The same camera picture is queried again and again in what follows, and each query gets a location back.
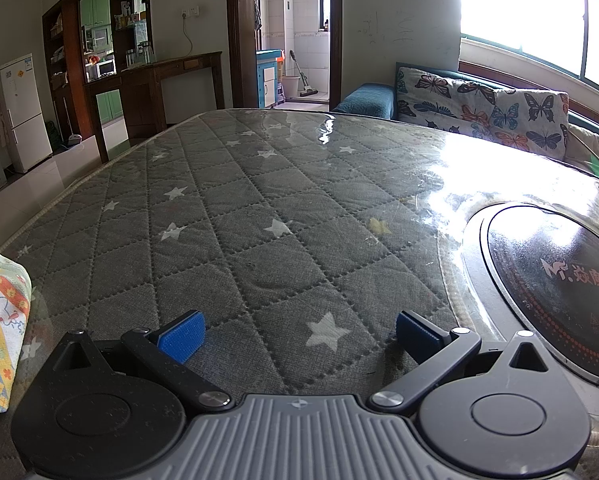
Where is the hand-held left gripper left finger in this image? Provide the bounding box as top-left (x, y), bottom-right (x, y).
top-left (50, 309), bottom-right (235, 407)

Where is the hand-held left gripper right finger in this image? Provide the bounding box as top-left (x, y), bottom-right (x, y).
top-left (367, 310), bottom-right (556, 407)

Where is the black round induction cooker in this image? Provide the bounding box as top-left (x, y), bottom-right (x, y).
top-left (462, 202), bottom-right (599, 392)

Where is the grey star quilted table cover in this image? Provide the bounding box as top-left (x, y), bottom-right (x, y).
top-left (0, 107), bottom-right (599, 480)

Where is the white floor brush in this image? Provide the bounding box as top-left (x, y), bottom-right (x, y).
top-left (62, 97), bottom-right (84, 147)

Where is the butterfly print cushion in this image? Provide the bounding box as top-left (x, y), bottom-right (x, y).
top-left (394, 65), bottom-right (571, 162)

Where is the teal sofa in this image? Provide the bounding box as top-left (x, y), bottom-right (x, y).
top-left (332, 62), bottom-right (599, 171)

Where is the green base cabinet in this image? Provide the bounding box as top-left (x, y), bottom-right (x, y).
top-left (95, 88), bottom-right (127, 124)

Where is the white pillow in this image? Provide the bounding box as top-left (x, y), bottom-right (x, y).
top-left (564, 122), bottom-right (599, 184)

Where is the floor mop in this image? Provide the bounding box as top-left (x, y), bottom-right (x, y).
top-left (287, 49), bottom-right (319, 99)

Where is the white fridge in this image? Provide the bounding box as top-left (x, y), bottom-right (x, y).
top-left (0, 52), bottom-right (54, 175)

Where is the dark wooden console table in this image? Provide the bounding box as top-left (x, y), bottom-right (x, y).
top-left (84, 50), bottom-right (226, 164)

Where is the blue and white cabinet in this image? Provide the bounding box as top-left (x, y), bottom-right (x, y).
top-left (256, 48), bottom-right (286, 109)

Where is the dark wooden shelf unit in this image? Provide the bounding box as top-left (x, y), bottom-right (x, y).
top-left (42, 0), bottom-right (153, 162)

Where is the large window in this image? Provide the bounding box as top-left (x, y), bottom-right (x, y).
top-left (457, 0), bottom-right (599, 104)

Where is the dark wooden door frame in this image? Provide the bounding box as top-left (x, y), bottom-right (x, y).
top-left (226, 0), bottom-right (343, 111)

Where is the green wall cabinet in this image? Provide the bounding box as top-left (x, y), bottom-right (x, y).
top-left (80, 0), bottom-right (113, 29)

